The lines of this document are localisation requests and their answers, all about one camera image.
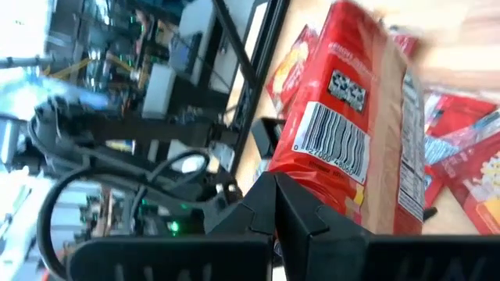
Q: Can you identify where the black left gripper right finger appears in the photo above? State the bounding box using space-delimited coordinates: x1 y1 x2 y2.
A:
274 173 500 281

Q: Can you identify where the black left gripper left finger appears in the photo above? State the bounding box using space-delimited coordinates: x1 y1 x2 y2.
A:
66 171 277 281

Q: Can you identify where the red popcorn bag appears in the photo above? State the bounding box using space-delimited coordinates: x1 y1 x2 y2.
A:
268 0 427 236
265 23 320 120
430 132 500 236
423 110 500 165
424 92 498 137

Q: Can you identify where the black aluminium table frame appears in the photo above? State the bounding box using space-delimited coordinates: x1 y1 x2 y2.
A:
212 0 292 175

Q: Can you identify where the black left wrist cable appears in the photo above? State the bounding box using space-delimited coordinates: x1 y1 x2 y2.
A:
37 150 212 280

